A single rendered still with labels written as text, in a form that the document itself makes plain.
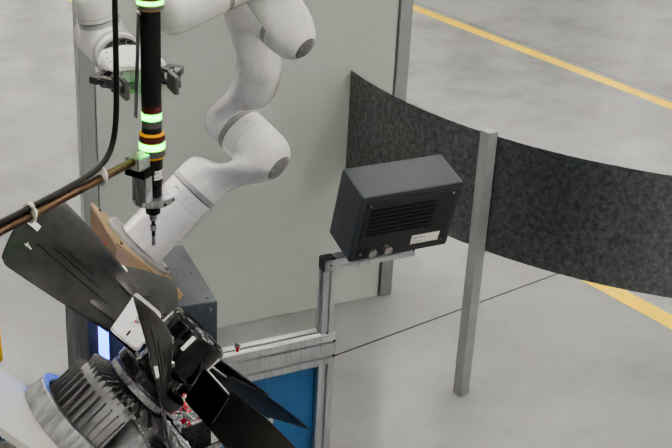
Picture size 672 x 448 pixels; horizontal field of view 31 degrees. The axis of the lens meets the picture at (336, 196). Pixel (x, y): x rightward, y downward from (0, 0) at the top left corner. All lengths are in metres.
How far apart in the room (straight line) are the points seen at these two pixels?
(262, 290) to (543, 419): 1.14
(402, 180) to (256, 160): 0.33
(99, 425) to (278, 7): 0.91
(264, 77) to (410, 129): 1.47
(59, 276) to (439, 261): 3.17
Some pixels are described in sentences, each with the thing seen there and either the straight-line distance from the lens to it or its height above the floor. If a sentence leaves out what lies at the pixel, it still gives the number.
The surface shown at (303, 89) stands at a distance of 4.23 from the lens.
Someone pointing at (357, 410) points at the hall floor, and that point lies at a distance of 4.09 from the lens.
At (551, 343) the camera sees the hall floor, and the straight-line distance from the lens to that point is 4.58.
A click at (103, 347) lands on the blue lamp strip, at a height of 0.95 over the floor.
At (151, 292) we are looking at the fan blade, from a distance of 2.33.
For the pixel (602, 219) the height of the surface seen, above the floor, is 0.77.
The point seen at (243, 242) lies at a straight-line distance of 4.37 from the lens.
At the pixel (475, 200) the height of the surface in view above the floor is 0.73.
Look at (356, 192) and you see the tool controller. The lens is 2.65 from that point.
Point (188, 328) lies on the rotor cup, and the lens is 2.07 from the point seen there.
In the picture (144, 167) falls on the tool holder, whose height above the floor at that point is 1.52.
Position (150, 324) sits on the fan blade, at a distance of 1.84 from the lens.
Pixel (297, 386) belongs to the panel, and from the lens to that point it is 2.89.
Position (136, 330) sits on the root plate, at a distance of 2.10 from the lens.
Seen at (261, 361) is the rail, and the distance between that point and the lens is 2.78.
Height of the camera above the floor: 2.33
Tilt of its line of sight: 25 degrees down
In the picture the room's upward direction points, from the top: 3 degrees clockwise
